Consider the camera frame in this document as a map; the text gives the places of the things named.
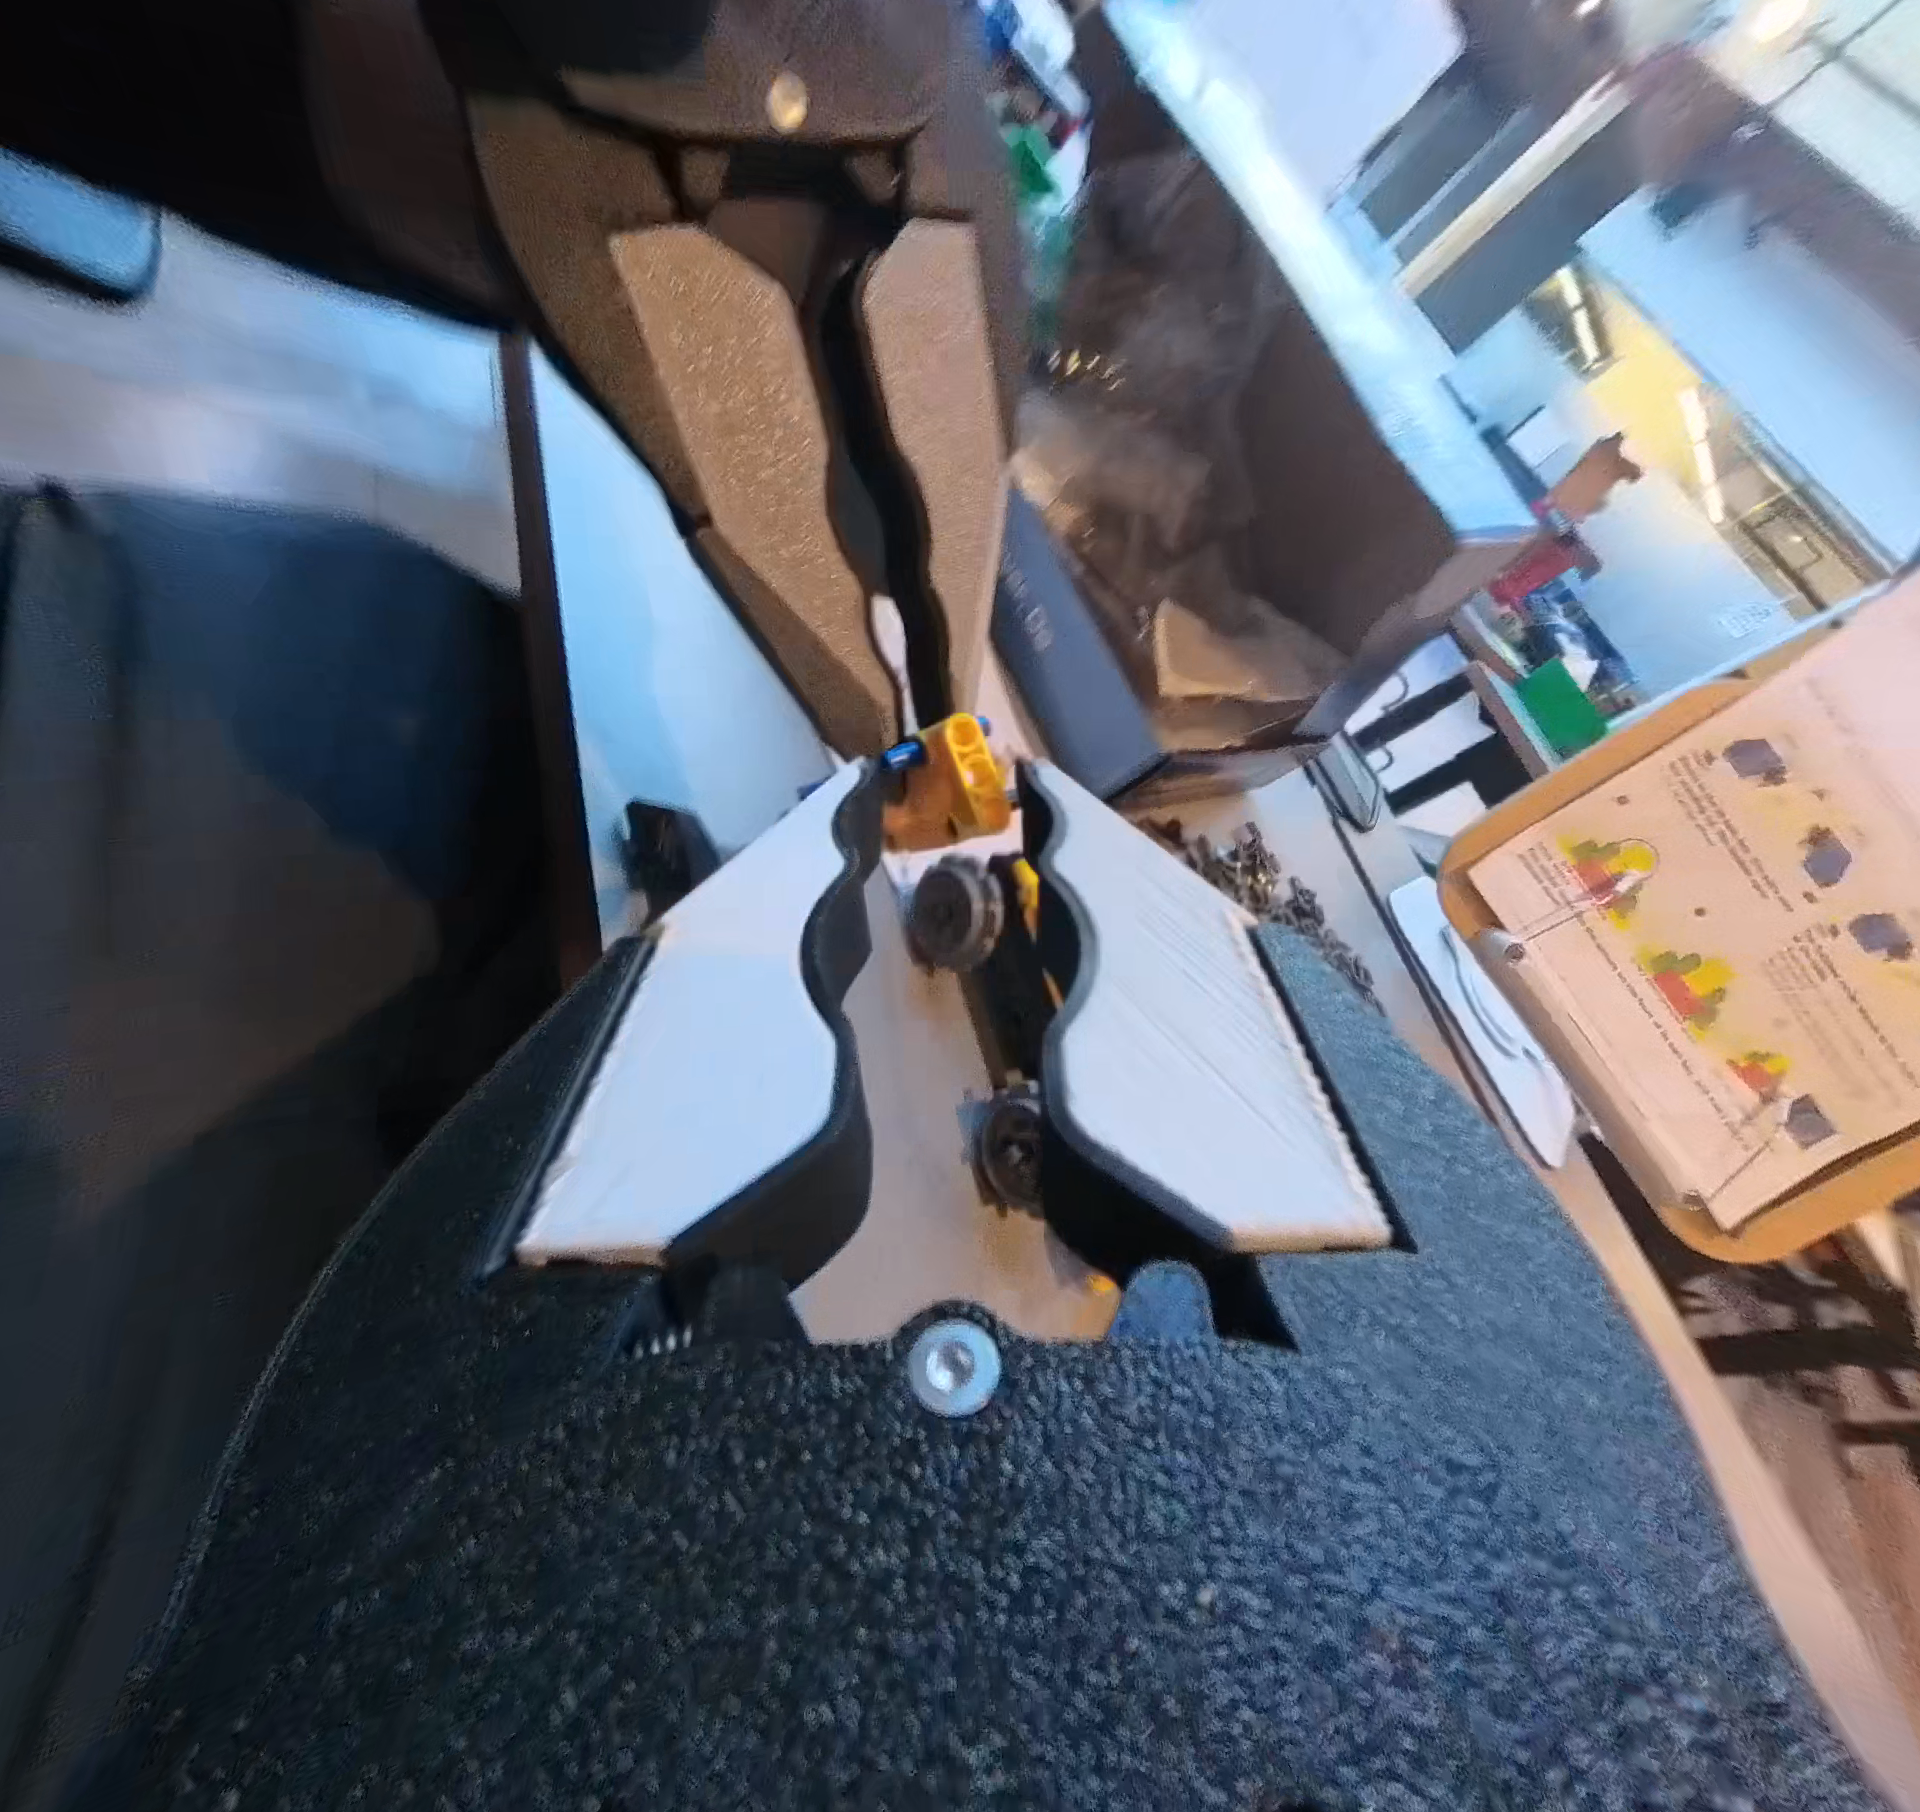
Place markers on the grey desk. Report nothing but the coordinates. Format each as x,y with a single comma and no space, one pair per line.
885,1167

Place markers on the white plastic parts bag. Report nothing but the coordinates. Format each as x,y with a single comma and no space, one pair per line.
1215,650

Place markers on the white rounded plastic object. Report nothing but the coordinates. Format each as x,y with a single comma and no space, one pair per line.
1484,1032

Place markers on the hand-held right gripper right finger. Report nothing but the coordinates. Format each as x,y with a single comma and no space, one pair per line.
1201,1064

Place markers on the yellow black brick vehicle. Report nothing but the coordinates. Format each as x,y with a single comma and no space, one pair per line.
961,912

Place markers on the wooden clipboard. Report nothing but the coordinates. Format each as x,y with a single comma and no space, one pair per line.
1501,823

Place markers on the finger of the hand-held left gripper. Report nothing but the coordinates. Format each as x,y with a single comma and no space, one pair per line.
938,386
736,461

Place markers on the pile of loose brick pieces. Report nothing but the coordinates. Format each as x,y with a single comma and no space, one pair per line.
1252,867

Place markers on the blue cardboard box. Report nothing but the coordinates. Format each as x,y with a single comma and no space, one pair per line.
1074,673

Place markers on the yellow brick panel with pins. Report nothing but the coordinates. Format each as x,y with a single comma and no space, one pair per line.
948,785

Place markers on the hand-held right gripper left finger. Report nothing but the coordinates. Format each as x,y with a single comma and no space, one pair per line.
707,1032

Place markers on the colour printed instruction sheet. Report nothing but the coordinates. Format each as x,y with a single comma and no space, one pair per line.
1725,928

